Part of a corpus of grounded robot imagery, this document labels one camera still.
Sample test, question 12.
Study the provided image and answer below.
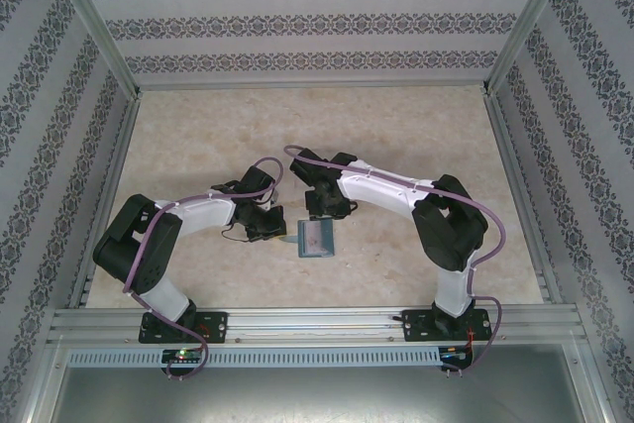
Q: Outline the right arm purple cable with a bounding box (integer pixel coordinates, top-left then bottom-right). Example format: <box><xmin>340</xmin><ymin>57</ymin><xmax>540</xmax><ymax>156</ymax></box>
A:
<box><xmin>282</xmin><ymin>144</ymin><xmax>507</xmax><ymax>374</ymax></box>

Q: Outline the teal card holder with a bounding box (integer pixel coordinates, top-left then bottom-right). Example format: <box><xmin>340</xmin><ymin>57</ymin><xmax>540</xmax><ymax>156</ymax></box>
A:
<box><xmin>282</xmin><ymin>218</ymin><xmax>338</xmax><ymax>261</ymax></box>

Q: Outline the aluminium crossbar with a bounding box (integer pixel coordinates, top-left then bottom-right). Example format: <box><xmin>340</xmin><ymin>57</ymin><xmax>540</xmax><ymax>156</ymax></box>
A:
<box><xmin>133</xmin><ymin>78</ymin><xmax>491</xmax><ymax>94</ymax></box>

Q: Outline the controller board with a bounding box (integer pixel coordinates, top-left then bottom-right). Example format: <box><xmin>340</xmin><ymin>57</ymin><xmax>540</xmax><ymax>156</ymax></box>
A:
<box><xmin>439</xmin><ymin>345</ymin><xmax>475</xmax><ymax>365</ymax></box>
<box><xmin>161</xmin><ymin>348</ymin><xmax>205</xmax><ymax>366</ymax></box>

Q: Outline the slotted grey cable duct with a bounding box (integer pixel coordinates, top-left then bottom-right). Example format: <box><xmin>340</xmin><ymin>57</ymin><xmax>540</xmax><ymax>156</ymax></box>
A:
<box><xmin>66</xmin><ymin>347</ymin><xmax>443</xmax><ymax>369</ymax></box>

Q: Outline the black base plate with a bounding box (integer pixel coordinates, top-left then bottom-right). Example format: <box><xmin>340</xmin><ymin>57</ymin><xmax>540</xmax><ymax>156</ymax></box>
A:
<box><xmin>138</xmin><ymin>311</ymin><xmax>231</xmax><ymax>345</ymax></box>
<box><xmin>401</xmin><ymin>308</ymin><xmax>494</xmax><ymax>344</ymax></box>

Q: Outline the grey metal panel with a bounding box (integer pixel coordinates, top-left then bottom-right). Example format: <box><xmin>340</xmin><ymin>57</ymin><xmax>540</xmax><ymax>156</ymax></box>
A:
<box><xmin>29</xmin><ymin>343</ymin><xmax>608</xmax><ymax>423</ymax></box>

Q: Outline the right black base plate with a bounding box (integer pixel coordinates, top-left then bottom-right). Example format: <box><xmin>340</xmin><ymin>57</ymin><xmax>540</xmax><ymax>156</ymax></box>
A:
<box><xmin>401</xmin><ymin>308</ymin><xmax>494</xmax><ymax>344</ymax></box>

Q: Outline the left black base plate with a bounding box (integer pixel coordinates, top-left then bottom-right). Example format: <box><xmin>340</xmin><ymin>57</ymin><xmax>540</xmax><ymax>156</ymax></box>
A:
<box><xmin>138</xmin><ymin>311</ymin><xmax>231</xmax><ymax>345</ymax></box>

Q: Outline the aluminium mounting rail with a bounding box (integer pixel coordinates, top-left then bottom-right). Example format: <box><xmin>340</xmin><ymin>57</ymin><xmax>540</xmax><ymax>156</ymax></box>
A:
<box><xmin>47</xmin><ymin>307</ymin><xmax>585</xmax><ymax>346</ymax></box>

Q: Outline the right controller board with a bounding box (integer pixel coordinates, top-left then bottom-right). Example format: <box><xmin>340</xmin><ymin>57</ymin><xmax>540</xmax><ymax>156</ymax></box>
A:
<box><xmin>439</xmin><ymin>345</ymin><xmax>475</xmax><ymax>365</ymax></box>

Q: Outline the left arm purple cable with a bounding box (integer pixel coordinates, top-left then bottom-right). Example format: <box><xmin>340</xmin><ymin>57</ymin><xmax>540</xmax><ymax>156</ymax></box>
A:
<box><xmin>122</xmin><ymin>158</ymin><xmax>286</xmax><ymax>380</ymax></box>

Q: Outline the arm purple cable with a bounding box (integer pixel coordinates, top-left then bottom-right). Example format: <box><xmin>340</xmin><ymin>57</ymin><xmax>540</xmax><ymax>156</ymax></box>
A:
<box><xmin>122</xmin><ymin>158</ymin><xmax>286</xmax><ymax>380</ymax></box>
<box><xmin>282</xmin><ymin>144</ymin><xmax>507</xmax><ymax>374</ymax></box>

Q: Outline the aluminium frame post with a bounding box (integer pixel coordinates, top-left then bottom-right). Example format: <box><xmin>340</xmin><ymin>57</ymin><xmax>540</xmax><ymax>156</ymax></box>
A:
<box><xmin>482</xmin><ymin>0</ymin><xmax>581</xmax><ymax>95</ymax></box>
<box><xmin>38</xmin><ymin>0</ymin><xmax>144</xmax><ymax>97</ymax></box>

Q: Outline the left controller board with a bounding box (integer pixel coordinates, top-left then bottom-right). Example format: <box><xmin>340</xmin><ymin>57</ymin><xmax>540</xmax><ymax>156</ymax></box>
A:
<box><xmin>161</xmin><ymin>348</ymin><xmax>205</xmax><ymax>366</ymax></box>

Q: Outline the aluminium side rail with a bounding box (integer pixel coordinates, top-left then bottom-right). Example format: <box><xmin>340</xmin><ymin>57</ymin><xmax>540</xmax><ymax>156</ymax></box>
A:
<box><xmin>483</xmin><ymin>93</ymin><xmax>564</xmax><ymax>305</ymax></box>
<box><xmin>66</xmin><ymin>94</ymin><xmax>144</xmax><ymax>310</ymax></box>

